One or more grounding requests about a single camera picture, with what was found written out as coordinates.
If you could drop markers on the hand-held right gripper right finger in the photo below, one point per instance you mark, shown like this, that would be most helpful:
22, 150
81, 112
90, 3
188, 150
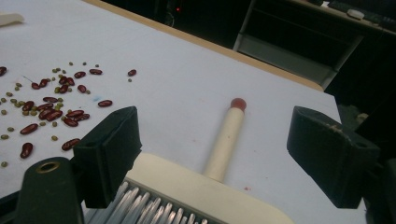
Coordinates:
333, 158

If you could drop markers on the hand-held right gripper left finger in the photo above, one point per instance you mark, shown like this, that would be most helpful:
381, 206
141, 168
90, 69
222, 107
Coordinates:
107, 155

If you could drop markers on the pile of brown beans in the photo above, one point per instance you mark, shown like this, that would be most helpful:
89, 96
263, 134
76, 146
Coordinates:
29, 128

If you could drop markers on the cream dustpan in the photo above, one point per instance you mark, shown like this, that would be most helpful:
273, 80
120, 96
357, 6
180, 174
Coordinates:
9, 18

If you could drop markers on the white table cover sheet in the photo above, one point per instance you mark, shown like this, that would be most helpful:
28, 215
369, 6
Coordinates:
186, 93

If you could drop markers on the small white object on desk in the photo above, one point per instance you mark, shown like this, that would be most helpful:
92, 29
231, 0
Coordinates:
355, 13

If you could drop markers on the white desk frame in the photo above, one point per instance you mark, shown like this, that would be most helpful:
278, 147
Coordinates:
280, 56

